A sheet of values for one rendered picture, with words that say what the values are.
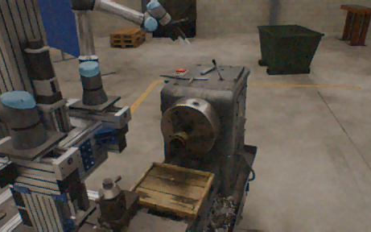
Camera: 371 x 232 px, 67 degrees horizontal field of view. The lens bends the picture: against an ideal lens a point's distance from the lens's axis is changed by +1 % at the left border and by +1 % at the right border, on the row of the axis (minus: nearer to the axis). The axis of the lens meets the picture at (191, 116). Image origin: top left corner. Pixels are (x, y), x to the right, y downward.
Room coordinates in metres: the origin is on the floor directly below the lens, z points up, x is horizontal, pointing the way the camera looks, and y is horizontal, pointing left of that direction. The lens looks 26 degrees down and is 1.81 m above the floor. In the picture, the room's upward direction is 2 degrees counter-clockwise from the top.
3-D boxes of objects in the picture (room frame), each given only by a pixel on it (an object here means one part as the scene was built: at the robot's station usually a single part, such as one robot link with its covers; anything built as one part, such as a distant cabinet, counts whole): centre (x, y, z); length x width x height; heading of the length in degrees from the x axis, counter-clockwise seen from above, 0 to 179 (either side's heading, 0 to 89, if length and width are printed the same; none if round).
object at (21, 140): (1.12, 0.74, 1.21); 0.15 x 0.15 x 0.10
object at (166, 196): (1.10, 0.11, 0.89); 0.36 x 0.30 x 0.04; 69
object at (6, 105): (1.12, 0.75, 1.33); 0.13 x 0.12 x 0.14; 93
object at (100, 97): (1.59, 0.59, 1.21); 0.15 x 0.15 x 0.10
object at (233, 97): (1.74, -0.12, 1.06); 0.59 x 0.48 x 0.39; 159
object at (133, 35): (9.35, 1.98, 0.22); 1.25 x 0.86 x 0.44; 173
